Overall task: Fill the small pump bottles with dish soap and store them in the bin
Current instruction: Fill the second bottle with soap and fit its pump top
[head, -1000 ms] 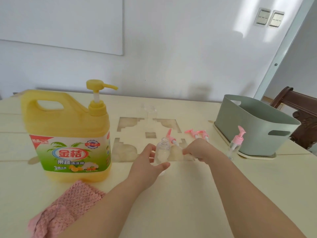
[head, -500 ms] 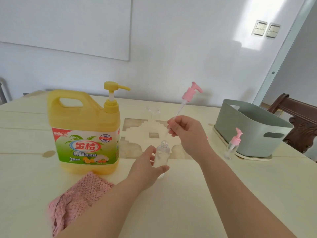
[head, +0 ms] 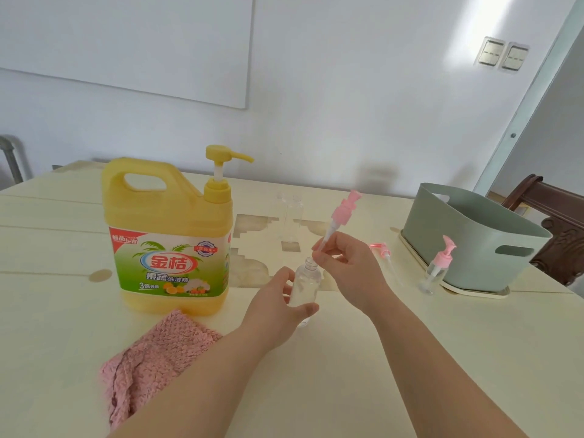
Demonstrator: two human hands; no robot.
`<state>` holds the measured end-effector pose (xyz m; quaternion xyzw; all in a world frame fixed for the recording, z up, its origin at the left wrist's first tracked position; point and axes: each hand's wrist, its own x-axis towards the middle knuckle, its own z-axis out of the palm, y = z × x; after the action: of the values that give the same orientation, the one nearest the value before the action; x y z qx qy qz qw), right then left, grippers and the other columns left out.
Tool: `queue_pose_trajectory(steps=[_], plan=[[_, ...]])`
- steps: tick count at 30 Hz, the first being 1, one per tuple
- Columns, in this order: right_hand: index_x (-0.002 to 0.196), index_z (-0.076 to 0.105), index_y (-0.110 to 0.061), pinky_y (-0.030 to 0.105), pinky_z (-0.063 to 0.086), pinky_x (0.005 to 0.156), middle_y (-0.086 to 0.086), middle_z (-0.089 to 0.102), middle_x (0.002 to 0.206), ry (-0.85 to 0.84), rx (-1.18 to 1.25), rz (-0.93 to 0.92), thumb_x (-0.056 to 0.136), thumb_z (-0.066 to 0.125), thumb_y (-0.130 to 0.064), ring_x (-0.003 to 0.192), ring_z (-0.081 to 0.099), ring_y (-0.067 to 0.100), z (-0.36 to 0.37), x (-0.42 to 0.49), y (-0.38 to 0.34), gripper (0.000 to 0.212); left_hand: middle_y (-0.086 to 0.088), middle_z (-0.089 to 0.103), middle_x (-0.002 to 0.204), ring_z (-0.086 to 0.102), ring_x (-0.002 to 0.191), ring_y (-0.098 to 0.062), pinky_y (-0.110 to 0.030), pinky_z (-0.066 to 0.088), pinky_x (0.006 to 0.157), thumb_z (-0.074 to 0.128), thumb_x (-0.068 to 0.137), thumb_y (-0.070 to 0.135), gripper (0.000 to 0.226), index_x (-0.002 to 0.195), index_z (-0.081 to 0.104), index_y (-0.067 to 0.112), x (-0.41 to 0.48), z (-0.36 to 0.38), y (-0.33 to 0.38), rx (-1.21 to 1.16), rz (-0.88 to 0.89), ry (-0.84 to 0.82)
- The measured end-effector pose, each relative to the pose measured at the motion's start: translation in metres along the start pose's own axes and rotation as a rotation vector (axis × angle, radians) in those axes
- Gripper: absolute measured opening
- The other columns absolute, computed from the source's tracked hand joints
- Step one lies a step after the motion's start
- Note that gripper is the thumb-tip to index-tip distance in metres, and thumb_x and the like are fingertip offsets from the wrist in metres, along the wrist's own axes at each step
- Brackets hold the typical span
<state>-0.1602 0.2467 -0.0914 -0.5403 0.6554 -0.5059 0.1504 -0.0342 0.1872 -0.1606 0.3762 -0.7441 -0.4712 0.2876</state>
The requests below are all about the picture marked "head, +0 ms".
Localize person's left hand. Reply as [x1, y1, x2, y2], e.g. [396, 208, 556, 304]
[239, 266, 320, 354]

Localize person's right hand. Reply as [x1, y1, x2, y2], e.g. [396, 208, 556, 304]
[311, 231, 395, 318]

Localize grey-green plastic basket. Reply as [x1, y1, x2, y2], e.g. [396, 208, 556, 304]
[401, 182, 554, 293]

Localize pink textured cloth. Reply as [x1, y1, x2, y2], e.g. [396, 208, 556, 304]
[99, 308, 223, 432]

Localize yellow detergent jug with pump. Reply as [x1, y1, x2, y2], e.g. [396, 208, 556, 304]
[101, 144, 255, 317]

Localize person's left forearm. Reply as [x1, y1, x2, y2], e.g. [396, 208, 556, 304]
[107, 325, 270, 438]

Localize person's right forearm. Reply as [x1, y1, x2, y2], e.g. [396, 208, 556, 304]
[364, 291, 530, 438]

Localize dark wooden chair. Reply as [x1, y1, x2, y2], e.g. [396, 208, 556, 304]
[501, 173, 584, 288]

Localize grey metal pipe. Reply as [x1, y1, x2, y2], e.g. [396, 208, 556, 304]
[0, 135, 24, 184]

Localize white door frame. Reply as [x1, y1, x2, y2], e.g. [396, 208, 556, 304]
[473, 0, 584, 196]

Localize white wall switch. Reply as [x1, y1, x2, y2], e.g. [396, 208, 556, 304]
[498, 40, 530, 72]
[474, 36, 506, 68]

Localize white wall board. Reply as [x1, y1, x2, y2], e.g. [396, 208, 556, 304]
[0, 0, 254, 110]

